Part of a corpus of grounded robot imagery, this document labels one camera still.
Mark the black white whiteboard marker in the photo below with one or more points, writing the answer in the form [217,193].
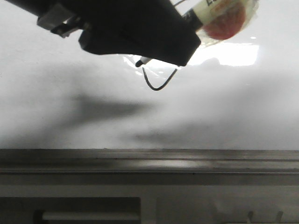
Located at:
[210,9]

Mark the red magnet taped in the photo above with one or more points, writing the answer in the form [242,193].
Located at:
[232,16]

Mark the white whiteboard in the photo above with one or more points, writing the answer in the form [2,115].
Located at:
[239,94]

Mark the grey aluminium whiteboard frame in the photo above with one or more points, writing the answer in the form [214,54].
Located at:
[148,161]

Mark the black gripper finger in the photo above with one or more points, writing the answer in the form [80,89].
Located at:
[108,26]

